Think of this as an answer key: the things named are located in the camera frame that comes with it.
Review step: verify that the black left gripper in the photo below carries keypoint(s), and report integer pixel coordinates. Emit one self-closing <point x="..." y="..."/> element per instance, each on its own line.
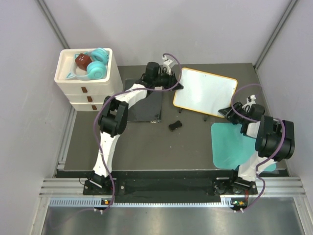
<point x="171" y="80"/>

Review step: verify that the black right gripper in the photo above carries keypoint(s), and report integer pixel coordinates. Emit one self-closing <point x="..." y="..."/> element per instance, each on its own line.
<point x="228" y="112"/>

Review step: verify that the yellow framed whiteboard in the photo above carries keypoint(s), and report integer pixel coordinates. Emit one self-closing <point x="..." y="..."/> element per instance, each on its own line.
<point x="204" y="92"/>

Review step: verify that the yellow heart eraser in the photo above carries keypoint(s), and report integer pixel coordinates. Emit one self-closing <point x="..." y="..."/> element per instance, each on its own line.
<point x="174" y="126"/>

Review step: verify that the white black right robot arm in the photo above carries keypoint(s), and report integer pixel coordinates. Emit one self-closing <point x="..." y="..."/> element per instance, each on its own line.
<point x="275" y="141"/>

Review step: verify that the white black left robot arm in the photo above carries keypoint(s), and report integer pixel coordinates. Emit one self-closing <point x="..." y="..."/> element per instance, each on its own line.
<point x="113" y="117"/>

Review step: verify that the dark grey notebook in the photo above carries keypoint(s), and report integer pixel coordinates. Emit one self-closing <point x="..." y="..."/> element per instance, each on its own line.
<point x="147" y="110"/>

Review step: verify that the teal cutting mat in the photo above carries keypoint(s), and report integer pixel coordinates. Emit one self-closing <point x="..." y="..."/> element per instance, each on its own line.
<point x="230" y="148"/>

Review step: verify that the teal cat ear headphones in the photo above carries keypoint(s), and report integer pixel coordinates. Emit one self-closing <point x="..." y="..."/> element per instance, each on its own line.
<point x="96" y="70"/>

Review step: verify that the white three drawer box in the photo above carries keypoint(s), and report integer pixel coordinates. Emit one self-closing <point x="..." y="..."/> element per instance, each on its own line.
<point x="87" y="95"/>

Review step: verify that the brown cube toy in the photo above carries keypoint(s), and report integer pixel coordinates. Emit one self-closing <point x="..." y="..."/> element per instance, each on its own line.
<point x="82" y="61"/>

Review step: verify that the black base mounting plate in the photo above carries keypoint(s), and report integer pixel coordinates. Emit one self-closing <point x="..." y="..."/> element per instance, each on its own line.
<point x="157" y="188"/>

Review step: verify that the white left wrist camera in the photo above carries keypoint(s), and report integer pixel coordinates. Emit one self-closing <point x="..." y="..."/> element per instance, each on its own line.
<point x="168" y="64"/>

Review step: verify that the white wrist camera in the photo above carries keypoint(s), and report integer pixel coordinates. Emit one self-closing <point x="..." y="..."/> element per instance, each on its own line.
<point x="250" y="100"/>
<point x="168" y="64"/>

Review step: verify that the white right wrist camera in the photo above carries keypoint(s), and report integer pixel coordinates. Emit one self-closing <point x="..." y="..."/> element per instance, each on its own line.
<point x="250" y="100"/>

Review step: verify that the grey slotted cable duct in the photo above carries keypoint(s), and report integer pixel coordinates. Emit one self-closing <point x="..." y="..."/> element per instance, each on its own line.
<point x="103" y="203"/>

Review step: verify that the aluminium frame rail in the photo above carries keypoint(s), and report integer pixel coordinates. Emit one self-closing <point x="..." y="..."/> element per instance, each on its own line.
<point x="59" y="187"/>

